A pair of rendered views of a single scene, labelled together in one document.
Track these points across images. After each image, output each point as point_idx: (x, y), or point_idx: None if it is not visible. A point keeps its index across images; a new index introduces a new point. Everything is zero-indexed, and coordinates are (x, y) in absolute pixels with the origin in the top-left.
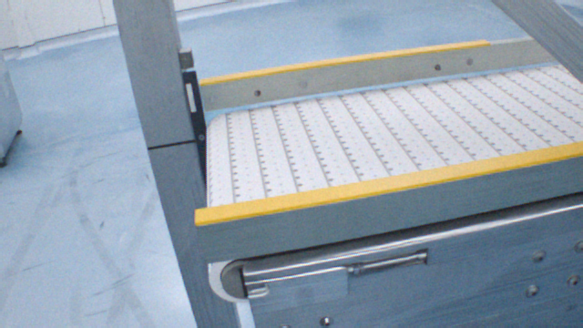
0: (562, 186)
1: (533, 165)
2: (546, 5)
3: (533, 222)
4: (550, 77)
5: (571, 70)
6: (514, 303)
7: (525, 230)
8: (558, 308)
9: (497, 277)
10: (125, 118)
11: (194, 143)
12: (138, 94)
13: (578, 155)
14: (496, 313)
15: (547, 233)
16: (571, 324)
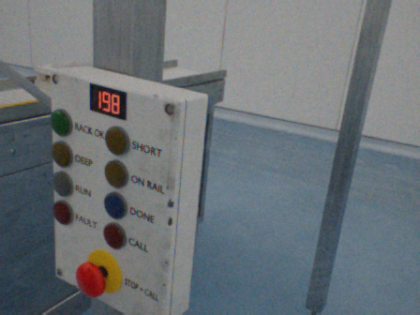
0: (14, 113)
1: (4, 107)
2: (0, 62)
3: (7, 126)
4: (7, 94)
5: (9, 78)
6: (7, 157)
7: (6, 128)
8: (26, 170)
9: (0, 145)
10: None
11: None
12: None
13: (17, 104)
14: (2, 160)
15: (13, 129)
16: (34, 178)
